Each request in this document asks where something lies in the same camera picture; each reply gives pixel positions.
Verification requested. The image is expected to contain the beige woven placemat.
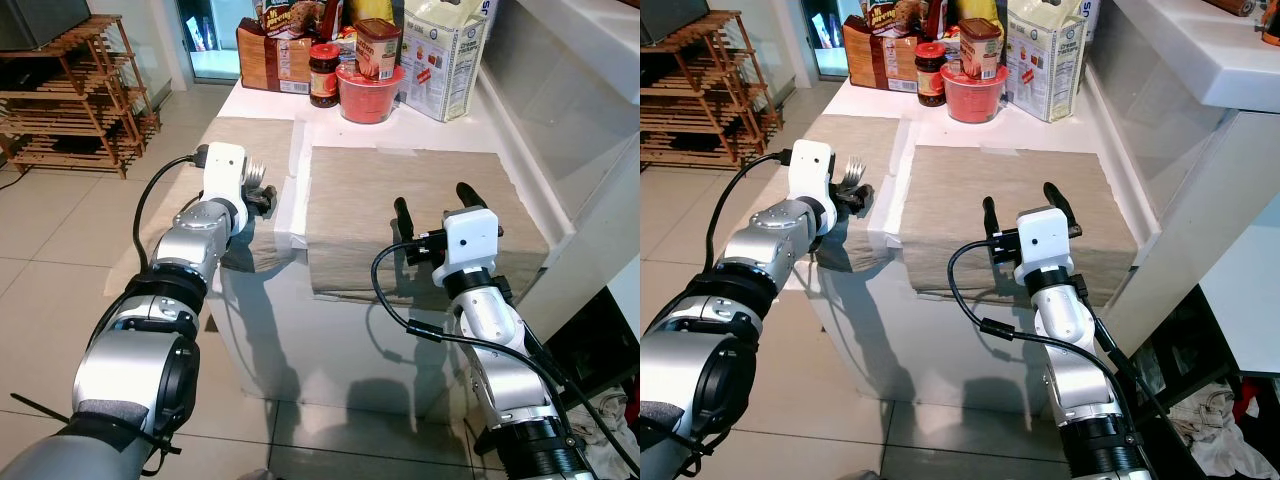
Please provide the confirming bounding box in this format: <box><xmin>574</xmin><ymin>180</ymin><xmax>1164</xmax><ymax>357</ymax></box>
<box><xmin>900</xmin><ymin>145</ymin><xmax>1141</xmax><ymax>308</ymax></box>
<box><xmin>305</xmin><ymin>147</ymin><xmax>549</xmax><ymax>299</ymax></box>
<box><xmin>140</xmin><ymin>117</ymin><xmax>298</xmax><ymax>273</ymax></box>
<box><xmin>775</xmin><ymin>113</ymin><xmax>909</xmax><ymax>271</ymax></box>

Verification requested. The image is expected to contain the red plastic bowl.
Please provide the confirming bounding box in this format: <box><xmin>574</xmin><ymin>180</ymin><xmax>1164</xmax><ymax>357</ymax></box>
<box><xmin>336</xmin><ymin>62</ymin><xmax>406</xmax><ymax>125</ymax></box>
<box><xmin>941</xmin><ymin>62</ymin><xmax>1011</xmax><ymax>125</ymax></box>

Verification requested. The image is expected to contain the white table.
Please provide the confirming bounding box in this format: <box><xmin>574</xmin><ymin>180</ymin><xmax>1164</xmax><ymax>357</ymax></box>
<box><xmin>770</xmin><ymin>75</ymin><xmax>1231</xmax><ymax>421</ymax></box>
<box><xmin>105</xmin><ymin>75</ymin><xmax>576</xmax><ymax>421</ymax></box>

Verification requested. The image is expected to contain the sauce jar with red lid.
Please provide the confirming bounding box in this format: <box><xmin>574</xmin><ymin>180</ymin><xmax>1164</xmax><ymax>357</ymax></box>
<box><xmin>308</xmin><ymin>42</ymin><xmax>341</xmax><ymax>109</ymax></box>
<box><xmin>915</xmin><ymin>42</ymin><xmax>948</xmax><ymax>108</ymax></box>

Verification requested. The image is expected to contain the white paper food bag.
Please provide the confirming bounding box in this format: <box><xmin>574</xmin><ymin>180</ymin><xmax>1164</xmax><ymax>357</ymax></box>
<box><xmin>1005</xmin><ymin>0</ymin><xmax>1091</xmax><ymax>123</ymax></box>
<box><xmin>400</xmin><ymin>0</ymin><xmax>491</xmax><ymax>123</ymax></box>

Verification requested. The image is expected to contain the brown bread bag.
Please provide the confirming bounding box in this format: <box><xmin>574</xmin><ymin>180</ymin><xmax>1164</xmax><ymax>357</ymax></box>
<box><xmin>237</xmin><ymin>18</ymin><xmax>316</xmax><ymax>96</ymax></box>
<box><xmin>843</xmin><ymin>15</ymin><xmax>921</xmax><ymax>94</ymax></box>

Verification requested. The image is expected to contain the glass door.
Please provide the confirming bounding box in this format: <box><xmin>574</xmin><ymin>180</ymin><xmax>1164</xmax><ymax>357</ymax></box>
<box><xmin>800</xmin><ymin>0</ymin><xmax>861</xmax><ymax>79</ymax></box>
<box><xmin>178</xmin><ymin>0</ymin><xmax>256</xmax><ymax>81</ymax></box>

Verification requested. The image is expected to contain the colourful snack bag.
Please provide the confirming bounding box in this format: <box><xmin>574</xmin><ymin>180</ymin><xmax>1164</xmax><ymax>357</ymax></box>
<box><xmin>862</xmin><ymin>0</ymin><xmax>926</xmax><ymax>39</ymax></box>
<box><xmin>255</xmin><ymin>0</ymin><xmax>321</xmax><ymax>41</ymax></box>

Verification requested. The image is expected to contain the wooden slatted shelf rack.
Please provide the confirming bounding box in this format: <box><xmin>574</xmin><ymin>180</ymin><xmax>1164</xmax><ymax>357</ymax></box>
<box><xmin>640</xmin><ymin>10</ymin><xmax>783</xmax><ymax>171</ymax></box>
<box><xmin>0</xmin><ymin>14</ymin><xmax>161</xmax><ymax>181</ymax></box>

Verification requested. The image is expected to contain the white counter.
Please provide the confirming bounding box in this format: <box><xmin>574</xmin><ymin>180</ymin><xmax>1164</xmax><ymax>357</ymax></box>
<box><xmin>1085</xmin><ymin>0</ymin><xmax>1280</xmax><ymax>113</ymax></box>

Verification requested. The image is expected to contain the crumpled white cloth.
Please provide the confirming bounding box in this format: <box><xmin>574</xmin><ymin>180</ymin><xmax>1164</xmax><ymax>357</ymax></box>
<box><xmin>560</xmin><ymin>385</ymin><xmax>641</xmax><ymax>471</ymax></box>
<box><xmin>1170</xmin><ymin>385</ymin><xmax>1246</xmax><ymax>451</ymax></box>

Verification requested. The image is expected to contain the black television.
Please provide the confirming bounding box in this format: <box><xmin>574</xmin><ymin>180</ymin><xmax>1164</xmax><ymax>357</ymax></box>
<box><xmin>0</xmin><ymin>0</ymin><xmax>93</xmax><ymax>53</ymax></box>
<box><xmin>640</xmin><ymin>0</ymin><xmax>713</xmax><ymax>46</ymax></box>

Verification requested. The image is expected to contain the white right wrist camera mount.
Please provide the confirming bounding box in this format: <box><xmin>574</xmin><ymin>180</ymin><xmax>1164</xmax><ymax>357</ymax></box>
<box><xmin>1013</xmin><ymin>205</ymin><xmax>1077</xmax><ymax>287</ymax></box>
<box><xmin>440</xmin><ymin>207</ymin><xmax>501</xmax><ymax>277</ymax></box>

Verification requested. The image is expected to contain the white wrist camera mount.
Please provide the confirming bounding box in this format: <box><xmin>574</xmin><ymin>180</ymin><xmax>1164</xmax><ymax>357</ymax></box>
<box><xmin>440</xmin><ymin>207</ymin><xmax>501</xmax><ymax>277</ymax></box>
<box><xmin>1013</xmin><ymin>205</ymin><xmax>1077</xmax><ymax>287</ymax></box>
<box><xmin>200</xmin><ymin>143</ymin><xmax>248</xmax><ymax>227</ymax></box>
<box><xmin>787</xmin><ymin>140</ymin><xmax>836</xmax><ymax>233</ymax></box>

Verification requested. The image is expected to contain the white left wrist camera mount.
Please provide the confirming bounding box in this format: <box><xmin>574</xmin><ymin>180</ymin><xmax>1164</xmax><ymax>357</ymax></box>
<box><xmin>787</xmin><ymin>140</ymin><xmax>836</xmax><ymax>233</ymax></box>
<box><xmin>200</xmin><ymin>143</ymin><xmax>248</xmax><ymax>227</ymax></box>

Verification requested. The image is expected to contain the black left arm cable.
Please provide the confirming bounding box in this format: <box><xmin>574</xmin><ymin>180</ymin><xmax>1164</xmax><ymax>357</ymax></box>
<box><xmin>703</xmin><ymin>148</ymin><xmax>794</xmax><ymax>276</ymax></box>
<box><xmin>132</xmin><ymin>145</ymin><xmax>211</xmax><ymax>276</ymax></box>

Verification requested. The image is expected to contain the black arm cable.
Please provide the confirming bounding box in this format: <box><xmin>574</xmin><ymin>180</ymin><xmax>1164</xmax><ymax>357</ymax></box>
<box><xmin>703</xmin><ymin>148</ymin><xmax>794</xmax><ymax>276</ymax></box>
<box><xmin>947</xmin><ymin>240</ymin><xmax>1177</xmax><ymax>433</ymax></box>
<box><xmin>132</xmin><ymin>145</ymin><xmax>211</xmax><ymax>276</ymax></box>
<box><xmin>370</xmin><ymin>240</ymin><xmax>641</xmax><ymax>476</ymax></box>

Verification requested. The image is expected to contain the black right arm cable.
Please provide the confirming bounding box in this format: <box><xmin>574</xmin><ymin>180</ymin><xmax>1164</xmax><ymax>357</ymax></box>
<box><xmin>370</xmin><ymin>240</ymin><xmax>641</xmax><ymax>476</ymax></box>
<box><xmin>947</xmin><ymin>240</ymin><xmax>1177</xmax><ymax>433</ymax></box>

